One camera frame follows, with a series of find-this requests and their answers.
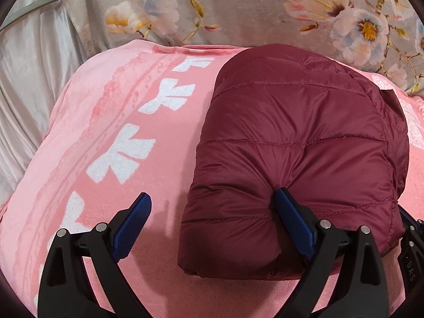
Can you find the maroon puffer jacket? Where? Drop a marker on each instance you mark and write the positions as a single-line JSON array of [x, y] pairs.
[[291, 122]]

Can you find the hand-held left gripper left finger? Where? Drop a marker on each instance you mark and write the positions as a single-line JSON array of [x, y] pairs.
[[132, 226]]

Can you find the grey satin cloth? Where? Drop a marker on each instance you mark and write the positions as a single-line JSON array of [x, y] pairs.
[[33, 73]]

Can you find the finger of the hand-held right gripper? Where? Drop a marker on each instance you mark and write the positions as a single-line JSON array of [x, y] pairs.
[[409, 220]]

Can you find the pink blanket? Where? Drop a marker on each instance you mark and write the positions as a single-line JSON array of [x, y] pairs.
[[99, 106]]

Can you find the grey floral quilt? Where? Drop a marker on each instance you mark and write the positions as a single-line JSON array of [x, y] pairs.
[[248, 13]]

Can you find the grey metal bar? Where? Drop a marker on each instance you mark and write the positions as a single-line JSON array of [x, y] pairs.
[[39, 2]]

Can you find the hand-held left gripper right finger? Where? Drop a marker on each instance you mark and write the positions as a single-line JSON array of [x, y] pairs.
[[294, 222]]

